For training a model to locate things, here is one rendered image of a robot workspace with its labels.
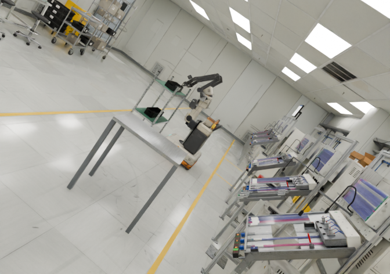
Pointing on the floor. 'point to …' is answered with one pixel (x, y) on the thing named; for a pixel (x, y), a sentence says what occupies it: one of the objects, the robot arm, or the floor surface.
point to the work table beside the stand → (165, 151)
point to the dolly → (57, 15)
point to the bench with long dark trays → (18, 0)
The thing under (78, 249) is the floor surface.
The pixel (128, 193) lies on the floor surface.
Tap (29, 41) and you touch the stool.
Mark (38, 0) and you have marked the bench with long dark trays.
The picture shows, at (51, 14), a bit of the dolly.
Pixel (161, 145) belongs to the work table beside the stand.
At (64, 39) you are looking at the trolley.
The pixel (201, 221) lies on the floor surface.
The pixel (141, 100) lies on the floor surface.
